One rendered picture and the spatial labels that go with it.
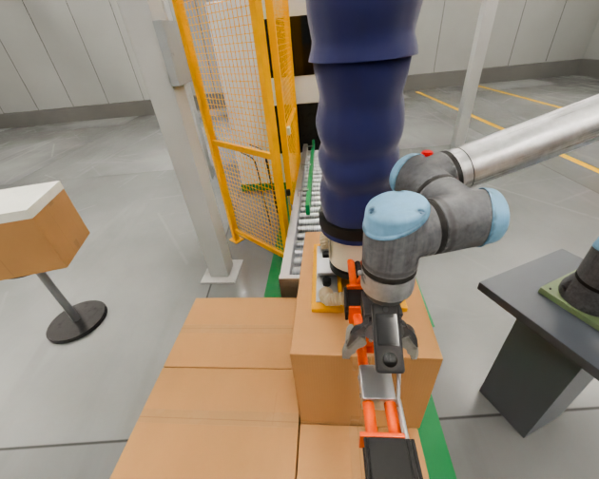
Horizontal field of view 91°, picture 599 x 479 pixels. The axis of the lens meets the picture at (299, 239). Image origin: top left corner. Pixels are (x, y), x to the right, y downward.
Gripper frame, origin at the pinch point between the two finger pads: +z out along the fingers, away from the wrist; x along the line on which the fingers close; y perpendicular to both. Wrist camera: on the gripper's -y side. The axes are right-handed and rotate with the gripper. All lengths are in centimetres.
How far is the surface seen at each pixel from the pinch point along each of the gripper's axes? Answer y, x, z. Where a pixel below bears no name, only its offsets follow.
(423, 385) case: 9.2, -15.6, 25.8
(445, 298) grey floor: 118, -73, 107
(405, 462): -18.5, -0.9, -2.4
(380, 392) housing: -7.4, 1.0, -1.6
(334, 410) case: 9.8, 9.7, 43.1
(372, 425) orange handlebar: -12.8, 3.3, -1.0
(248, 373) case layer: 28, 44, 53
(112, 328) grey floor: 92, 170, 107
